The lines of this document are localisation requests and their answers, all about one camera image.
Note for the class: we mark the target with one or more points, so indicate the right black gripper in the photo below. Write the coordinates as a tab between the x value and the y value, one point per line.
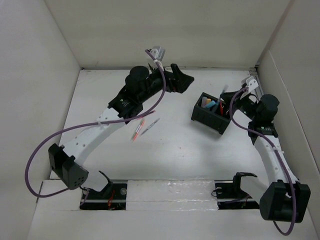
237	100

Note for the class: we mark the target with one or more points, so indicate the black two-compartment organizer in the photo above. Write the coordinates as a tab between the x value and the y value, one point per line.
211	119

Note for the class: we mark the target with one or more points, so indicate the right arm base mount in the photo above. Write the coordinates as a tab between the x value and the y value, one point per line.
230	199

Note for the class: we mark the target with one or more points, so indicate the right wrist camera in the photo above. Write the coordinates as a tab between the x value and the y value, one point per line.
250	84

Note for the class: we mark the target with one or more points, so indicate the clear dark-ink pen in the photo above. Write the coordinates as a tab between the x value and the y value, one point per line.
150	126

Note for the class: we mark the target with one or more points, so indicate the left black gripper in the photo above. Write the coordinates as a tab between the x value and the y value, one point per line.
176	81

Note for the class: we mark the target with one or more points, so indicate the blue pen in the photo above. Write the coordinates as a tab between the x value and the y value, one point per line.
220	98

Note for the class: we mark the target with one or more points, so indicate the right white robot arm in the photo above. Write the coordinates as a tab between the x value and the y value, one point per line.
284	198

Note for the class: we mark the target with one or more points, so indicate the aluminium rail right side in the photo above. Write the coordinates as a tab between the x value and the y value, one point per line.
258	92

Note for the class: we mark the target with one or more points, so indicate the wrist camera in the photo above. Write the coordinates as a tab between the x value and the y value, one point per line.
156	53
250	84

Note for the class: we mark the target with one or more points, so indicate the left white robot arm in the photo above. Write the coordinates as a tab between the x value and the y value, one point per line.
67	160

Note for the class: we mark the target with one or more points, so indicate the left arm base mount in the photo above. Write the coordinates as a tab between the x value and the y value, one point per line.
115	200

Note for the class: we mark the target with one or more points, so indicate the red gel pen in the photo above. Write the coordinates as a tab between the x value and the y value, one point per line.
221	108

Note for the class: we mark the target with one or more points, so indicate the pink red pen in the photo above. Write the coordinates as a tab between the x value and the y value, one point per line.
137	130

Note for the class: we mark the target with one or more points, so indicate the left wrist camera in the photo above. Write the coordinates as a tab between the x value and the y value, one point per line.
156	53

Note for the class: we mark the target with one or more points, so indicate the maroon pen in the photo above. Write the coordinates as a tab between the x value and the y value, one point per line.
147	114

